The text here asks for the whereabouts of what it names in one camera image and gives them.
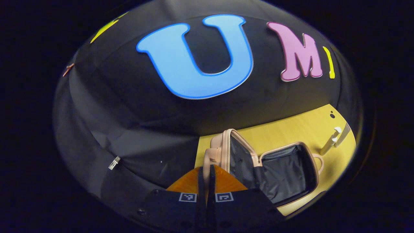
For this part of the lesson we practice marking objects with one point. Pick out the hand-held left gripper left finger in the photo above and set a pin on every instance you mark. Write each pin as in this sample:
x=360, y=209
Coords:
x=201, y=187

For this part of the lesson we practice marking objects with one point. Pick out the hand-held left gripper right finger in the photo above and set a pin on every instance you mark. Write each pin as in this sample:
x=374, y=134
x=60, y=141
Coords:
x=212, y=187

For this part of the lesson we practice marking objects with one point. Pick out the pink suitcase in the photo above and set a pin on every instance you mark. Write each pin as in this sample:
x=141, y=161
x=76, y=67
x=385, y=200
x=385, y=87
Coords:
x=281, y=174

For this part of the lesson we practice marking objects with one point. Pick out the white pump bottle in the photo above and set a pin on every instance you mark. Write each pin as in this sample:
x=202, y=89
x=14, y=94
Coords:
x=328, y=145

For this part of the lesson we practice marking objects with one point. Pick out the copper clip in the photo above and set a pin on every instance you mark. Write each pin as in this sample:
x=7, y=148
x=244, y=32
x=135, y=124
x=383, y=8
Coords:
x=68, y=70

